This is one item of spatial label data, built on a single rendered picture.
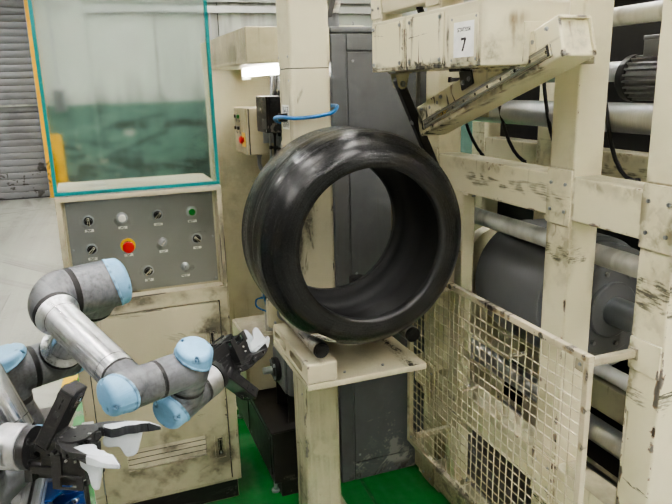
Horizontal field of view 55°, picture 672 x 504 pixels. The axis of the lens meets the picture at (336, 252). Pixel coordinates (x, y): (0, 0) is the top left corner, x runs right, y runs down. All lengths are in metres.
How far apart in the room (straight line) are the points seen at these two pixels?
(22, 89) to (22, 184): 1.43
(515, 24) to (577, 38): 0.14
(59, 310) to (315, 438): 1.17
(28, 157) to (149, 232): 8.79
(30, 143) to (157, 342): 8.82
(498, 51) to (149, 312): 1.49
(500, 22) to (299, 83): 0.69
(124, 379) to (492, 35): 1.07
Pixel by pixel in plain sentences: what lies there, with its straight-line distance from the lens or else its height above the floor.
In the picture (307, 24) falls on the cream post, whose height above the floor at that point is 1.78.
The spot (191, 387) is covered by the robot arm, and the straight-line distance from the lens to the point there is 1.33.
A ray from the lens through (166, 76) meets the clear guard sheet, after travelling 2.33.
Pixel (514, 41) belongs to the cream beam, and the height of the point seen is 1.69.
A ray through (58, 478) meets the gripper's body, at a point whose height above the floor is 1.02.
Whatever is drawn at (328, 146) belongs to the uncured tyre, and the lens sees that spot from 1.66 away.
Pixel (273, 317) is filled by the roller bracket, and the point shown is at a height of 0.89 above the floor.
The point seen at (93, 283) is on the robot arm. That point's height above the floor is 1.18.
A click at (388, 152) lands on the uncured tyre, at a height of 1.43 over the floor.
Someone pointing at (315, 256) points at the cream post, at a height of 1.07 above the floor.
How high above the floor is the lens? 1.61
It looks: 15 degrees down
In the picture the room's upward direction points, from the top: 2 degrees counter-clockwise
